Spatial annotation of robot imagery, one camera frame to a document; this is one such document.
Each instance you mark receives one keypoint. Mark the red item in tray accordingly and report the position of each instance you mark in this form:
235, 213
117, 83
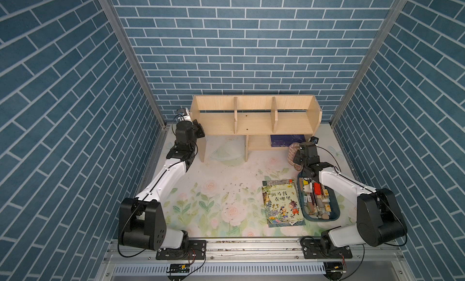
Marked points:
317, 189

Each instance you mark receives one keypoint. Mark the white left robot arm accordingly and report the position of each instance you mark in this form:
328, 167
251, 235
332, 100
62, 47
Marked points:
141, 220

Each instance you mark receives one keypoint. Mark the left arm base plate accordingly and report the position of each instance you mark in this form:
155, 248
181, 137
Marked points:
190, 250

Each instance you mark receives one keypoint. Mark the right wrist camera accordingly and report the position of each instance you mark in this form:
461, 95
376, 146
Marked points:
314, 139

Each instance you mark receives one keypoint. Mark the illustrated children's picture book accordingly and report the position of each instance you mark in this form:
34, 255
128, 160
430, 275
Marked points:
281, 203

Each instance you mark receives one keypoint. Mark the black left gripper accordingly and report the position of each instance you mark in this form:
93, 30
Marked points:
197, 128

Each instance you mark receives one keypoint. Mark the aluminium mounting rail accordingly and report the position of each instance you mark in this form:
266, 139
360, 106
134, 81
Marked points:
259, 249

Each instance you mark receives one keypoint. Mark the green circuit board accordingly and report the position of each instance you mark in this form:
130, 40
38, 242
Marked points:
179, 269

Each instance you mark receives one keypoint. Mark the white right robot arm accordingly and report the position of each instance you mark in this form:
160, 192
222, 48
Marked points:
379, 217

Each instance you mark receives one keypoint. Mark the pink striped fluffy cloth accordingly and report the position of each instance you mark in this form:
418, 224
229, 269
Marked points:
293, 149

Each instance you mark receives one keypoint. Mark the floral table mat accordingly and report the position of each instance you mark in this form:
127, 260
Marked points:
221, 196

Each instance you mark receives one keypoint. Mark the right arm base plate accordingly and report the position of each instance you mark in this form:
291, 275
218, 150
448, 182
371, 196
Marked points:
322, 248

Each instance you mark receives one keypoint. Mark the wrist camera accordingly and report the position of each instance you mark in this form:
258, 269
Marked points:
314, 139
183, 114

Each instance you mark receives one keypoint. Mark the white vented cable duct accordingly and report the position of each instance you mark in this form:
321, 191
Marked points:
236, 269

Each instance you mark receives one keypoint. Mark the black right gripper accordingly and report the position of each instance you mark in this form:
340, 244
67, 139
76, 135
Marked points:
296, 156

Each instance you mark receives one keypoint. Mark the dark blue book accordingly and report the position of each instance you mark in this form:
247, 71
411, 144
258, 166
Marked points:
286, 140

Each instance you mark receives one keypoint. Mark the light wooden bookshelf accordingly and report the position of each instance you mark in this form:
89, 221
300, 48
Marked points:
257, 117

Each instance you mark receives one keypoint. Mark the teal storage tray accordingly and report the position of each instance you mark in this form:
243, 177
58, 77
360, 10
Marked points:
322, 208

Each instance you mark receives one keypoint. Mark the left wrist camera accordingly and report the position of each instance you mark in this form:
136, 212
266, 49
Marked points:
183, 114

